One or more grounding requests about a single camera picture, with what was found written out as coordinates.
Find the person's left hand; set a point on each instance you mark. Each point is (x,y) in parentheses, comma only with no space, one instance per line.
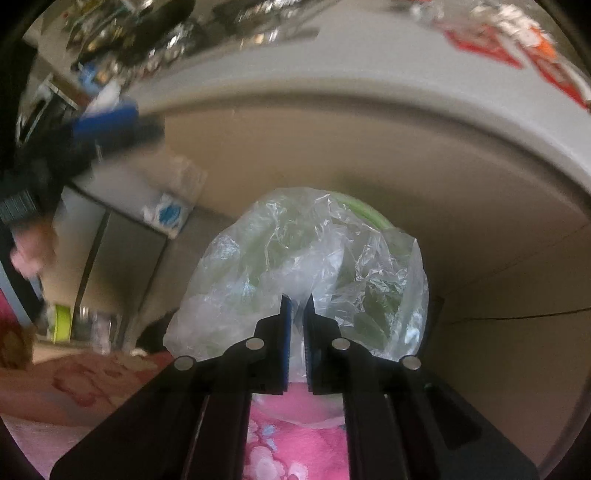
(32,249)

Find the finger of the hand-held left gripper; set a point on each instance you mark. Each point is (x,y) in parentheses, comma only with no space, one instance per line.
(108,122)

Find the lime green container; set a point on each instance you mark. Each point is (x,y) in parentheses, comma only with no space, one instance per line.
(62,323)

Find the white blue plastic bag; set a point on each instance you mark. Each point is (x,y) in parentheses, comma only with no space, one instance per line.
(173,203)

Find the red snack packet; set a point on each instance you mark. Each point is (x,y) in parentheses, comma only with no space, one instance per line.
(485,44)

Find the grey cabinet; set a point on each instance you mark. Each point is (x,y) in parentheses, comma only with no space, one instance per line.
(115,258)

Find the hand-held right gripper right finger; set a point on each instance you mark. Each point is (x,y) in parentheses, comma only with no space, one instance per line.
(310,350)

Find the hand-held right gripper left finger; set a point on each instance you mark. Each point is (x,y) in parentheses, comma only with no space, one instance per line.
(286,332)

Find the clear plastic bag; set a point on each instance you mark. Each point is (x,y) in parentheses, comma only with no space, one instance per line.
(295,249)

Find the pink floral blanket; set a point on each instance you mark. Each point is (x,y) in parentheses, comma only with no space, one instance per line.
(92,383)

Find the orange white snack packet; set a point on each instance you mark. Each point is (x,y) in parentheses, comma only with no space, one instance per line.
(554,64)

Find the clear plastic bottle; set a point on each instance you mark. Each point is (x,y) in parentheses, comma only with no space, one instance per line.
(106,330)

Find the green bin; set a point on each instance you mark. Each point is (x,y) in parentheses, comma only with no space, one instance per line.
(369,212)

